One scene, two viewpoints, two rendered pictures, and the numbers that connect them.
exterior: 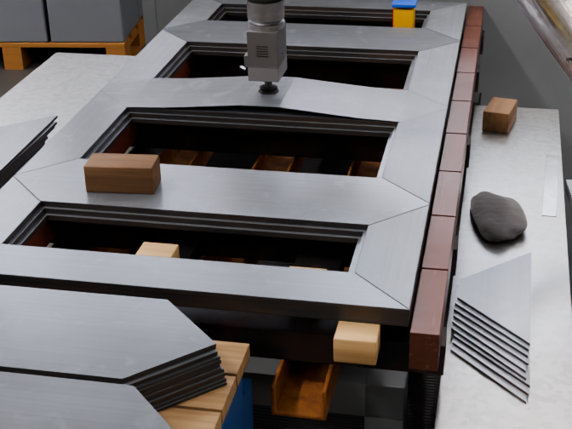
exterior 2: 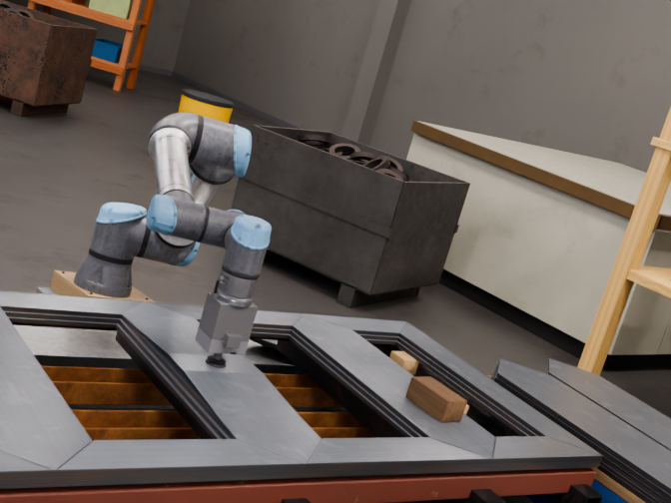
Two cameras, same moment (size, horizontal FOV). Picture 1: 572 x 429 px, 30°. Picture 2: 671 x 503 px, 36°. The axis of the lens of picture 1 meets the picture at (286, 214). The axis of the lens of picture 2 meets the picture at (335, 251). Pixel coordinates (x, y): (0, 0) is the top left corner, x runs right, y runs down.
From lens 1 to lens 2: 3.72 m
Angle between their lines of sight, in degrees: 123
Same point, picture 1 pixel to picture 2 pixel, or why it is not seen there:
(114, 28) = not seen: outside the picture
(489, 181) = (110, 349)
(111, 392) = (559, 375)
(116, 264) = (497, 394)
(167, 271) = (477, 379)
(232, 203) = (391, 369)
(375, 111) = (187, 325)
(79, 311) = (542, 393)
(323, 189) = (333, 342)
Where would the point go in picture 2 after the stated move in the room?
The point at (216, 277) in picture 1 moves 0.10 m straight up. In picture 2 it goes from (460, 365) to (472, 328)
